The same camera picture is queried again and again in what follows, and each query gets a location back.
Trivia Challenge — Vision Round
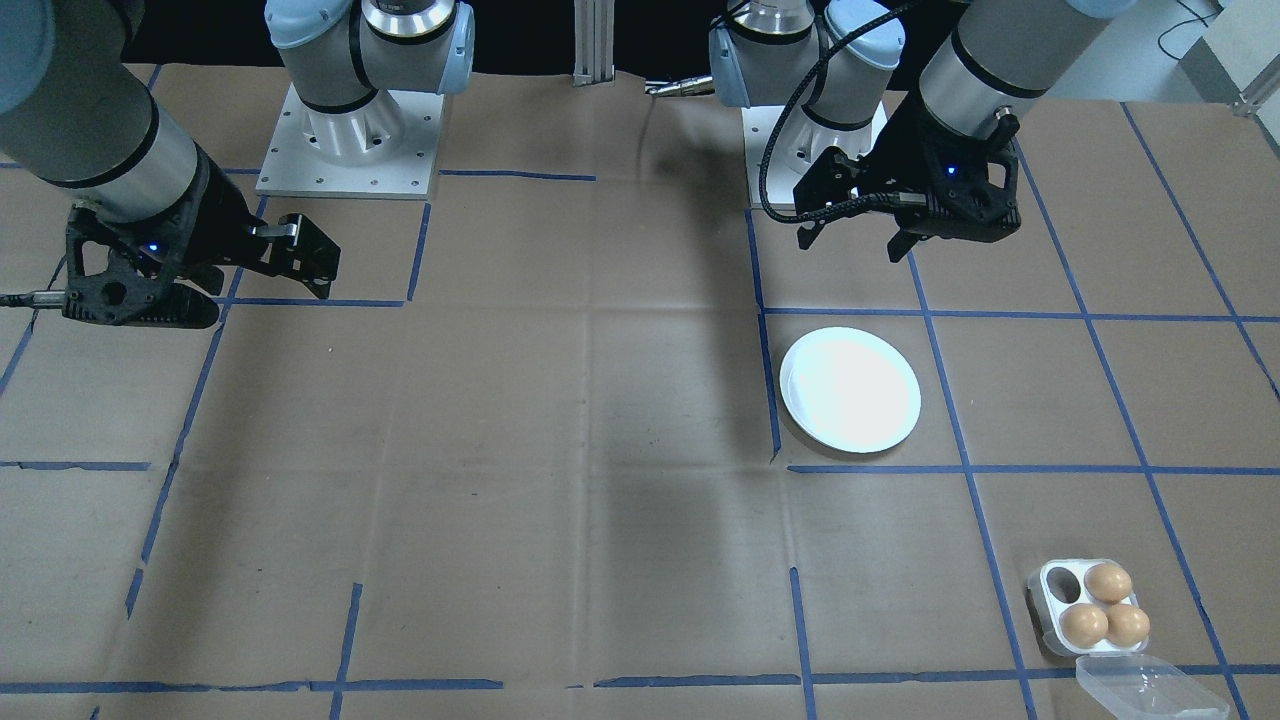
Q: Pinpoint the brown egg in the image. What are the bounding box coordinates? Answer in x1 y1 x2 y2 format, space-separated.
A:
1105 604 1151 646
1085 563 1133 604
1060 603 1109 648

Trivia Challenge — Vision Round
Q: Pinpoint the clear plastic tray lid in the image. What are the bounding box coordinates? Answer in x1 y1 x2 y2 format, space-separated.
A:
1075 653 1232 720

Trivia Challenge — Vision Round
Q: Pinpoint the aluminium frame post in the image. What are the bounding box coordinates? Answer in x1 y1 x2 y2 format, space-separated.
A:
572 0 617 87

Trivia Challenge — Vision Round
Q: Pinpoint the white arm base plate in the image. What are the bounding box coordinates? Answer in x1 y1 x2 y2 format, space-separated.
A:
255 82 446 201
742 100 891 211

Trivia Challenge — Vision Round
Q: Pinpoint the white round plate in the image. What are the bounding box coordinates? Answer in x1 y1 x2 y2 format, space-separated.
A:
779 326 923 454

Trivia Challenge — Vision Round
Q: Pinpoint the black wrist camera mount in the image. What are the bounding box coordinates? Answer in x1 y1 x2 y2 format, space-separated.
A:
940 135 1023 246
63 200 166 329

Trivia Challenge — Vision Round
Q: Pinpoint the black desk cable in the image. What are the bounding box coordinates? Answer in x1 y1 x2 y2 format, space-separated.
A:
1158 0 1226 59

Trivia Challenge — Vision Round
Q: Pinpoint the white four-hole egg tray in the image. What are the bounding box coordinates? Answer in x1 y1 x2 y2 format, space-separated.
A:
1028 558 1151 658

